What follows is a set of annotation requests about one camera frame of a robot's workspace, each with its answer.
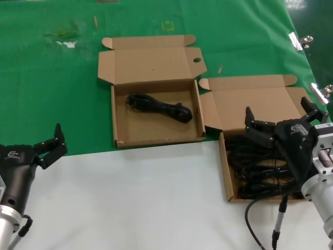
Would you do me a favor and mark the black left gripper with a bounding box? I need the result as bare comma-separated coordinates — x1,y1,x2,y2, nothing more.
0,123,69,210

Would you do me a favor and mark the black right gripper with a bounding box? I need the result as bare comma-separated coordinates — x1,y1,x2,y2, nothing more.
244,96,330,183

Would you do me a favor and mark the cardboard box with round hole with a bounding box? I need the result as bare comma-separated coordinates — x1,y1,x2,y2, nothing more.
97,34,208,149

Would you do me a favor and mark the green table cloth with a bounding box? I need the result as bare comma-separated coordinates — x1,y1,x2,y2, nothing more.
0,0,333,158

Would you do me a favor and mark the cardboard box holding cables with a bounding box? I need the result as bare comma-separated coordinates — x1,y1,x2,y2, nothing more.
198,74,317,204

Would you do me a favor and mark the black coiled cable bundle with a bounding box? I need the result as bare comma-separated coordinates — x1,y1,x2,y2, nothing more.
233,164,304,201
224,131,290,168

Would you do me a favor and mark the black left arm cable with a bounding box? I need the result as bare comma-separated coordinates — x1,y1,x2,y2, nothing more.
7,214,34,250

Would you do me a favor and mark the silver plug right arm cable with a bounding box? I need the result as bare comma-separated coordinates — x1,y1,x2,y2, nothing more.
271,194,289,250

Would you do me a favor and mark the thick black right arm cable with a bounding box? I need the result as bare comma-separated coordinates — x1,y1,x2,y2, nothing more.
244,191,305,250

